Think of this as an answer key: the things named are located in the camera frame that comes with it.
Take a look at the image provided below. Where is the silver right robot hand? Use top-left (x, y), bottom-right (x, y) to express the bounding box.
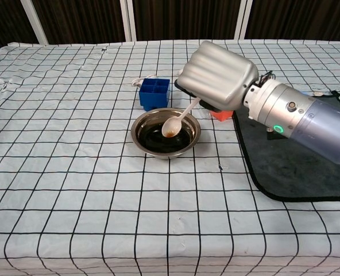
top-left (174, 40), bottom-right (259, 113)

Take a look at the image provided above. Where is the white plastic spoon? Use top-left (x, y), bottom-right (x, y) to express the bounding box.
top-left (161, 97), bottom-right (201, 138)

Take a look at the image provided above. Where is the round metal cup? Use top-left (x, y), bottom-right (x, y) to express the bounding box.
top-left (130, 108), bottom-right (201, 160)

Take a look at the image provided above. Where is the black cloth mat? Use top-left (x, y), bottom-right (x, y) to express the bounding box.
top-left (233, 90), bottom-right (340, 202)

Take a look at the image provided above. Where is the orange cube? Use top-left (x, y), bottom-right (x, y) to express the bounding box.
top-left (209, 109), bottom-right (234, 122)

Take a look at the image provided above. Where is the blue four-cell block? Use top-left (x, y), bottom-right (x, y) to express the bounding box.
top-left (138, 78), bottom-right (171, 112)

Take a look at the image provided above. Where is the white checked tablecloth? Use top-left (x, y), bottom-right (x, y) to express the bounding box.
top-left (0, 39), bottom-right (340, 276)

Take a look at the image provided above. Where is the white partition post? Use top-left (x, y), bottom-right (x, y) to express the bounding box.
top-left (119, 0), bottom-right (137, 41)
top-left (233, 0), bottom-right (253, 40)
top-left (20, 0), bottom-right (49, 45)

